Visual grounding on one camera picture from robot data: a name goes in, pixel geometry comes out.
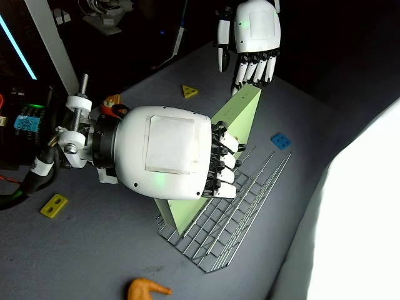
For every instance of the light green book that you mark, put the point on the light green book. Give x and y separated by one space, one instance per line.
240 115

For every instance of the yellow triangle block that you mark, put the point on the yellow triangle block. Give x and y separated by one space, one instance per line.
189 91

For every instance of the blue square block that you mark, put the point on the blue square block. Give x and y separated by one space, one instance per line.
280 141

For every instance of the white machine base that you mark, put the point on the white machine base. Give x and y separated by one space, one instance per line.
106 22

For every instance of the orange toy cake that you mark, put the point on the orange toy cake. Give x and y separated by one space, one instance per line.
108 104

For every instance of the cyan light strip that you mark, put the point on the cyan light strip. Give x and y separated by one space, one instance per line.
18 47

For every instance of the yellow rectangular block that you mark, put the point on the yellow rectangular block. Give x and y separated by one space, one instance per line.
53 205

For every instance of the grey table cloth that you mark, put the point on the grey table cloth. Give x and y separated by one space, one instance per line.
93 243

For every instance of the small white bracket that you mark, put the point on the small white bracket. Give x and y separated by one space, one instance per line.
61 15

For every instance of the white frame post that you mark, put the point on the white frame post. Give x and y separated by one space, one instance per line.
53 43

